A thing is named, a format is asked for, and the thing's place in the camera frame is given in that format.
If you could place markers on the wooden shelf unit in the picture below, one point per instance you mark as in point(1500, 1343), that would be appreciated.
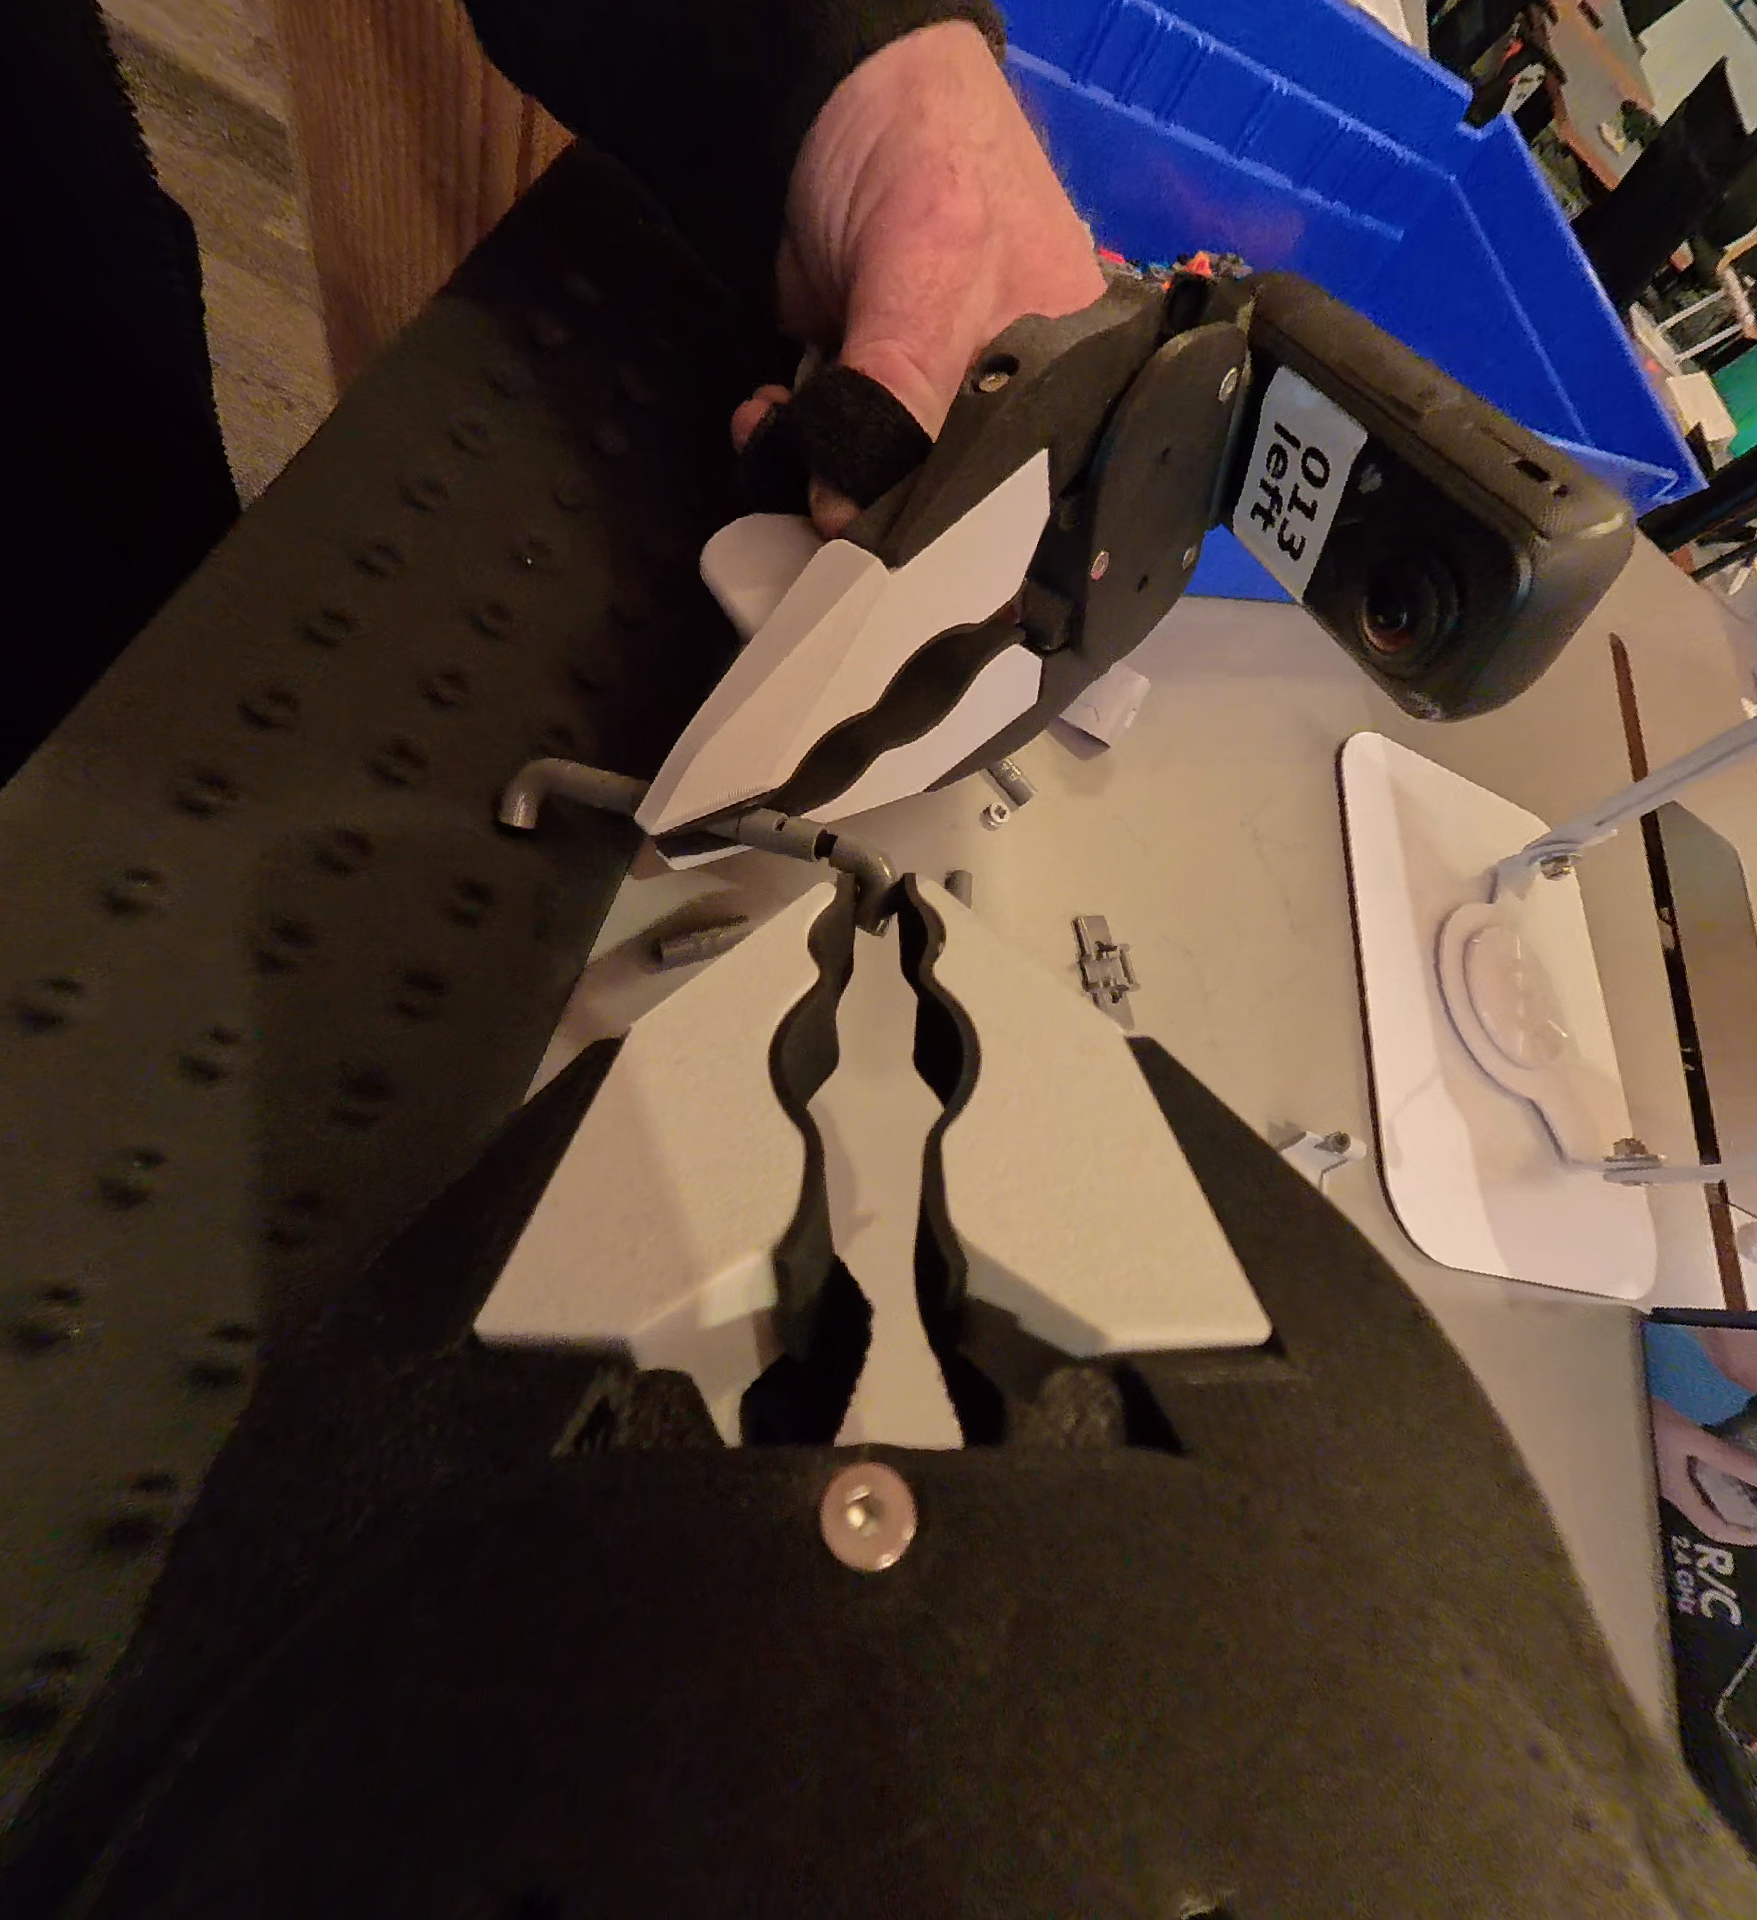
point(401, 153)

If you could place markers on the person's left hand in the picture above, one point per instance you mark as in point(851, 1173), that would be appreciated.
point(924, 211)

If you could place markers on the light grey curved panel piece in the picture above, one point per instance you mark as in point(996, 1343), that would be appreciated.
point(1315, 1145)

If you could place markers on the dark grey connector plate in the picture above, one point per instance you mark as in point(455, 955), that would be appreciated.
point(1111, 964)

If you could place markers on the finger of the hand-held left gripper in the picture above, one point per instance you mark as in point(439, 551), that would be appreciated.
point(851, 617)
point(969, 721)

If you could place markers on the blue plastic bin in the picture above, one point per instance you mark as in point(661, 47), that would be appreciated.
point(1330, 181)

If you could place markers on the black perforated pad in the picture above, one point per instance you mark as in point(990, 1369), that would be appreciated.
point(279, 900)

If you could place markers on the white stand base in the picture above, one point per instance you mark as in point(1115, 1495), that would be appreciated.
point(1449, 1051)

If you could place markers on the person's left forearm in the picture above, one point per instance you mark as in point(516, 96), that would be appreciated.
point(698, 75)

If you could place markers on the dark grey axle pin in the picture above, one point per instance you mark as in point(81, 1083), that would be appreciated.
point(820, 847)

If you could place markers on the cluster of small grey connectors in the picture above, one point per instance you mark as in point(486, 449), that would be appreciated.
point(693, 941)

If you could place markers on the light grey ribbed panel piece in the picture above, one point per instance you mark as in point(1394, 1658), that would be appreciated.
point(1105, 706)

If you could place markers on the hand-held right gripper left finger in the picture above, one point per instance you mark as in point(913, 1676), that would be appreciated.
point(641, 1201)

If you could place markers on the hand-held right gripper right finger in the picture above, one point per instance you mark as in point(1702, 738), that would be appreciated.
point(1105, 1201)

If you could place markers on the blue robot kit box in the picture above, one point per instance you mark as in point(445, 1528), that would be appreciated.
point(1750, 1621)

